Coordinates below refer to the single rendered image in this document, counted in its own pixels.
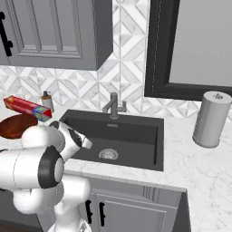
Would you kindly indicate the dark grey sink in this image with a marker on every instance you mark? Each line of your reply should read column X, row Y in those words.
column 133, row 142

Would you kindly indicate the grey wall cupboard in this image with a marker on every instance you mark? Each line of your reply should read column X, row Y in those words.
column 104, row 36

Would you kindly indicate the grey metal tap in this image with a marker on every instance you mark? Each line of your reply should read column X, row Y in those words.
column 114, row 107

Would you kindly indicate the white paper towel roll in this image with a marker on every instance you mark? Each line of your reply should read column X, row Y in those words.
column 211, row 120

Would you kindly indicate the black framed window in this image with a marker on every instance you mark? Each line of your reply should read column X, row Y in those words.
column 157, row 60

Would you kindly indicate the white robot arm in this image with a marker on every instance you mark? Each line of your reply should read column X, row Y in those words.
column 27, row 169

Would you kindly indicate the grey panelled cupboard door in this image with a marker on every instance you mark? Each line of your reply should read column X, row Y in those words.
column 45, row 30

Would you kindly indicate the brown wooden bowl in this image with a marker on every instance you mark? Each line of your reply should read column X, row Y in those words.
column 16, row 126

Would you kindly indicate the grey soap dispenser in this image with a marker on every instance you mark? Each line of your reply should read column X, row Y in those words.
column 47, row 102

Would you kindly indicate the red wrap box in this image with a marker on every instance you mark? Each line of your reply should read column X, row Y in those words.
column 24, row 107

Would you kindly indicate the grey base cupboard door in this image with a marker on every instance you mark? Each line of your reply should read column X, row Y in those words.
column 136, row 213
column 94, row 211

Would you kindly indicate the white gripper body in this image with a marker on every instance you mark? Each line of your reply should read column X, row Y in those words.
column 86, row 143

